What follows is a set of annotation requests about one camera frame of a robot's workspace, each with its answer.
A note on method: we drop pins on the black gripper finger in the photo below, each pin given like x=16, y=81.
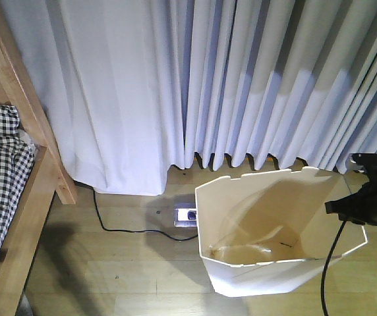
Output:
x=343, y=208

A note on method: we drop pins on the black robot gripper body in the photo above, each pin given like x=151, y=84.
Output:
x=365, y=205

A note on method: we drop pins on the white plastic trash bin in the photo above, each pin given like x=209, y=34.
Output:
x=268, y=232

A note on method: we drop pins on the floor power outlet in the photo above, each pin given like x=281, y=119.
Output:
x=185, y=217

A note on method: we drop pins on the light grey curtain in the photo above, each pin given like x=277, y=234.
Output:
x=132, y=88

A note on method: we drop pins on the wooden bed frame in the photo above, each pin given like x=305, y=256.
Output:
x=31, y=172

